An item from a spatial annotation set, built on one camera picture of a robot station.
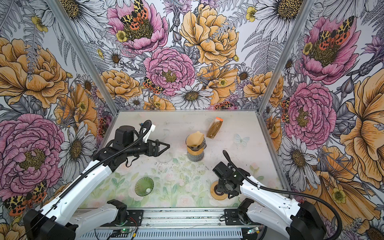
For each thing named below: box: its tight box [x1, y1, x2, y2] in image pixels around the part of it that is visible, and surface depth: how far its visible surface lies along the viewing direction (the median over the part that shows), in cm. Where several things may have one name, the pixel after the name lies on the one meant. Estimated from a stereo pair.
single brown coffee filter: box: [186, 131, 204, 147], surface depth 87 cm
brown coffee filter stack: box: [206, 116, 224, 139], surface depth 104 cm
